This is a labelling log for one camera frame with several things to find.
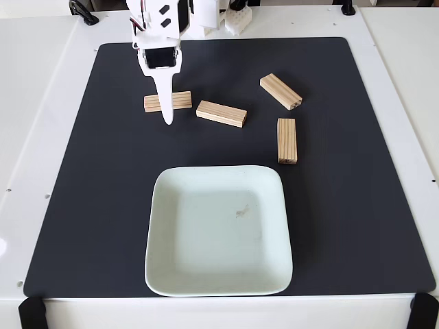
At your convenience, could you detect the black rubber mat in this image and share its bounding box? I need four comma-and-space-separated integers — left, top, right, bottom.
23, 36, 436, 298

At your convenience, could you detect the pale green square plate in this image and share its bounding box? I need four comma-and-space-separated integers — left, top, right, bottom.
143, 165, 294, 297

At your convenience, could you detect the grooved wooden block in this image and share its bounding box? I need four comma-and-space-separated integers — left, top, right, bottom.
259, 73, 303, 112
143, 90, 193, 114
276, 118, 298, 165
195, 99, 248, 129

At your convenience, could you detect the red black white servo cable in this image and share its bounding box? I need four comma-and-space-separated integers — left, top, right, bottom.
128, 13, 152, 36

